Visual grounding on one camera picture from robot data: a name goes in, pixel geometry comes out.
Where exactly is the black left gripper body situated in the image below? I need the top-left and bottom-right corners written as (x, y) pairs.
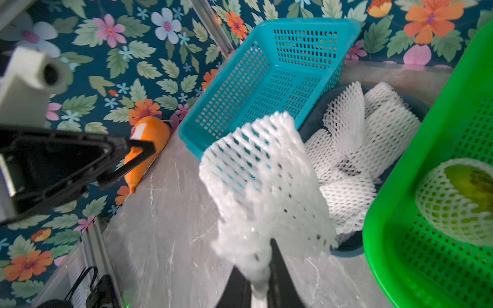
top-left (1, 125), bottom-right (116, 225)

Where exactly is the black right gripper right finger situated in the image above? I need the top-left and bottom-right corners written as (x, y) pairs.
top-left (267, 239), bottom-right (305, 308)

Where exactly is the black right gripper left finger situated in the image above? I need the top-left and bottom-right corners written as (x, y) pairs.
top-left (216, 267), bottom-right (252, 308)

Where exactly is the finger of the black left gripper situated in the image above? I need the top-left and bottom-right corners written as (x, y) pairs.
top-left (95, 139), bottom-right (157, 190)

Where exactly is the white foam net sleeve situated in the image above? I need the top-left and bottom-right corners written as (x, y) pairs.
top-left (415, 158), bottom-right (492, 246)
top-left (199, 112), bottom-right (338, 298)

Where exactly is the dark-topped green custard apple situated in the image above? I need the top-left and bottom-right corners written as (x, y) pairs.
top-left (444, 164), bottom-right (492, 213)

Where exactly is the grey bin of nets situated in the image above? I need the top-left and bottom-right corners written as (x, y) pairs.
top-left (298, 82), bottom-right (430, 258)

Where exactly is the pile of white foam nets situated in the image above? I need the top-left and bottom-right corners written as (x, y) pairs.
top-left (305, 82), bottom-right (421, 234)

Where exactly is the orange clownfish toy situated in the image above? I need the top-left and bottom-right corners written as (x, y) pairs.
top-left (124, 116), bottom-right (171, 194)

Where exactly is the teal plastic basket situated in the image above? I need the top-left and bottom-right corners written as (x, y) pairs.
top-left (178, 17), bottom-right (362, 158)

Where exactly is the bright green plastic basket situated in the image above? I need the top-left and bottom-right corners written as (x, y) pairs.
top-left (363, 23), bottom-right (492, 307)

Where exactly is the aluminium frame post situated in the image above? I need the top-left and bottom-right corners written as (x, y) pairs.
top-left (191, 0), bottom-right (234, 59)

